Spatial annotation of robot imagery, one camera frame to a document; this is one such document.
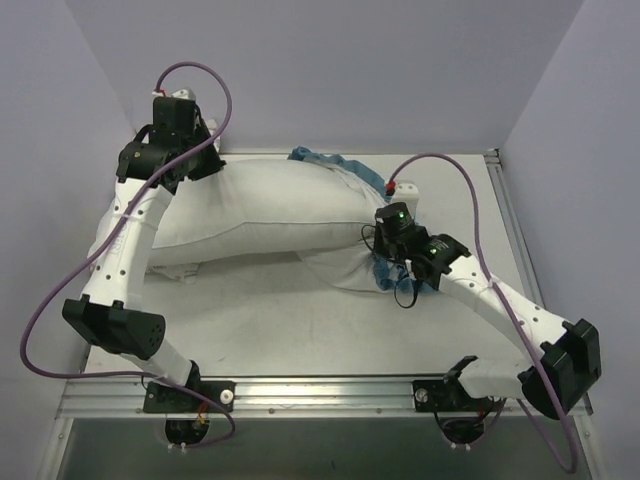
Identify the blue white houndstooth pillowcase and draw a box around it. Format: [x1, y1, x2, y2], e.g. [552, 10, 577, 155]
[288, 146, 431, 295]

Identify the white pillow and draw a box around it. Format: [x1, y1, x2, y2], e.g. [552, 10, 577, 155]
[87, 158, 396, 296]

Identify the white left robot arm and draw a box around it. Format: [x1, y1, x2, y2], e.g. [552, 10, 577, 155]
[62, 89, 225, 411]

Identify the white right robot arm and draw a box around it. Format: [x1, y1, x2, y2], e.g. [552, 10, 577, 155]
[374, 202, 601, 419]

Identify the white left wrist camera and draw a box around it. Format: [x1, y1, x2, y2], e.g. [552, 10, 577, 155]
[170, 87, 196, 101]

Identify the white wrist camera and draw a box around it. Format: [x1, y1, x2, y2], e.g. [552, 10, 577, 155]
[385, 181, 419, 202]
[170, 87, 196, 101]

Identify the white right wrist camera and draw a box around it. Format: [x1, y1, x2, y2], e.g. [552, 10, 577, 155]
[385, 181, 419, 202]

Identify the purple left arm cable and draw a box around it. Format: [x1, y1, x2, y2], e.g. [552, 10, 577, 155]
[19, 60, 237, 446]

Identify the aluminium right side rail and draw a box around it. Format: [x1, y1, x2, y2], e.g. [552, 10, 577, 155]
[483, 149, 544, 305]

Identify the aluminium rail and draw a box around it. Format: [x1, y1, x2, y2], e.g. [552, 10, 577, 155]
[59, 372, 594, 419]
[483, 149, 544, 305]

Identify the aluminium front rail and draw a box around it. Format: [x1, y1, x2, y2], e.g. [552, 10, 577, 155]
[59, 372, 594, 419]

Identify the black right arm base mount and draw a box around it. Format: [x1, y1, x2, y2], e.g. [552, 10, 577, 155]
[411, 356, 506, 452]

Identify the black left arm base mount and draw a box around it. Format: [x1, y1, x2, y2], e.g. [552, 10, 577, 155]
[142, 362, 237, 451]

